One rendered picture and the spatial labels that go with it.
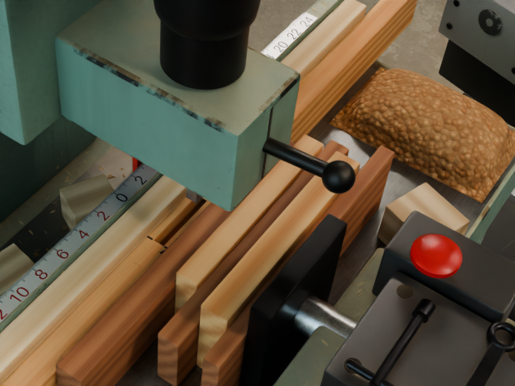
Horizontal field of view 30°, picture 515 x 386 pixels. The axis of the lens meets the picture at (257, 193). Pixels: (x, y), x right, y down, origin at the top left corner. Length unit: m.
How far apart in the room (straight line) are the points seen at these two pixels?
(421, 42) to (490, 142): 1.57
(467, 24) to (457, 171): 0.48
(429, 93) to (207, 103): 0.28
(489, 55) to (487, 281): 0.67
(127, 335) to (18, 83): 0.17
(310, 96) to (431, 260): 0.24
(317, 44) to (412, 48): 1.54
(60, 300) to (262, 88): 0.18
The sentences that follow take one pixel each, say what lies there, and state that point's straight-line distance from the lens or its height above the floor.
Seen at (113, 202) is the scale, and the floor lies 0.96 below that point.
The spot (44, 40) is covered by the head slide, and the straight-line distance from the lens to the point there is 0.59.
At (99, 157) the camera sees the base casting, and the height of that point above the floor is 0.80.
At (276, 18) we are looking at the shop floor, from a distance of 2.33.
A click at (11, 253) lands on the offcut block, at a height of 0.84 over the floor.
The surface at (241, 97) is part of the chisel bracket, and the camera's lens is 0.56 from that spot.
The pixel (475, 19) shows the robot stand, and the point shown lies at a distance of 1.22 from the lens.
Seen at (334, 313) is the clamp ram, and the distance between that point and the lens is 0.60.
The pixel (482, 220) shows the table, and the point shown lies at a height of 0.90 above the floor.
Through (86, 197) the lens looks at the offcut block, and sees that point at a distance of 0.82.
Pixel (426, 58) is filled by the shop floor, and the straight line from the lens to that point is 2.31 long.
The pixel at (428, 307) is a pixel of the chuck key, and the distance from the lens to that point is 0.56.
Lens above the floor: 1.46
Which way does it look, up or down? 49 degrees down
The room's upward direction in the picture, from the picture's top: 8 degrees clockwise
